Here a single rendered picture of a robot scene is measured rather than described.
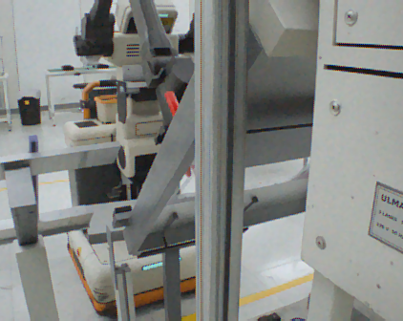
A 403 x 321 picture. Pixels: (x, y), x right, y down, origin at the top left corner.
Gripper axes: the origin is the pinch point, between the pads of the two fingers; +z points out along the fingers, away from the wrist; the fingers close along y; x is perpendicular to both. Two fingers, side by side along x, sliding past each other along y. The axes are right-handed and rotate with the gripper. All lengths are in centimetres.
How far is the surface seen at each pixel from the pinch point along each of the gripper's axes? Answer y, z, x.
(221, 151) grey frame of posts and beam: -13.2, 9.7, -36.2
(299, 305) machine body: 20.6, 32.5, 9.2
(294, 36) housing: -6.5, 2.3, -44.6
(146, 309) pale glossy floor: 12, 26, 118
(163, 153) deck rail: -10.0, 0.4, -13.3
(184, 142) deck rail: -10.1, 2.6, -22.1
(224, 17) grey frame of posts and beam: -13.0, -0.2, -43.9
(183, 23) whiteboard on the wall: 299, -466, 494
